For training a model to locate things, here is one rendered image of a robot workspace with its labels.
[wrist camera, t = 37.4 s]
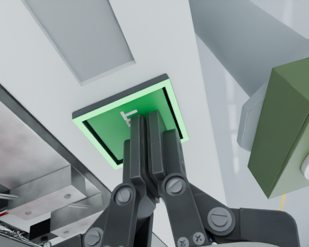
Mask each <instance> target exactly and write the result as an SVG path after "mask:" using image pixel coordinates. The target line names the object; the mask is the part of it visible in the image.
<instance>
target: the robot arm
mask: <svg viewBox="0 0 309 247"><path fill-rule="evenodd" d="M301 173H302V174H303V176H304V177H305V178H306V179H308V180H309V154H308V156H307V157H306V158H305V160H304V161H303V163H302V166H301ZM159 198H162V199H163V200H164V202H165V205H166V210H167V214H168V218H169V222H170V226H171V230H172V234H173V238H174V242H175V246H176V247H301V246H300V240H299V234H298V228H297V224H296V221H295V219H294V218H293V217H292V216H291V215H290V214H288V213H287V212H285V211H280V210H267V209H254V208H240V209H236V208H229V207H227V206H226V205H224V204H222V203H221V202H219V201H218V200H216V199H215V198H213V197H212V196H210V195H208V194H207V193H205V192H204V191H202V190H201V189H199V188H198V187H196V186H195V185H193V184H191V183H190V182H189V181H188V179H187V175H186V169H185V163H184V156H183V150H182V145H181V140H180V136H179V133H178V131H177V129H176V128H175V129H171V130H167V128H166V126H165V123H164V121H163V119H162V116H161V114H160V111H159V110H156V111H152V112H149V115H147V116H146V118H145V117H144V116H141V115H136V116H132V117H131V118H130V139H128V140H125V141H124V153H123V181H122V183H121V184H119V185H117V186H116V187H115V188H114V190H113V191H112V194H111V197H110V202H109V205H108V206H107V207H106V209H105V210H104V211H103V212H102V213H101V214H100V216H99V217H98V218H97V219H96V220H95V221H94V222H93V224H92V225H91V226H90V227H89V228H88V229H87V231H86V232H85V233H83V234H78V235H75V236H73V237H71V238H69V239H67V240H64V241H62V242H60V243H57V244H55V245H53V246H51V247H151V243H152V232H153V221H154V210H155V209H156V204H157V203H160V200H159ZM210 239H211V240H213V241H214V242H215V243H217V245H212V243H211V240H210Z"/></svg>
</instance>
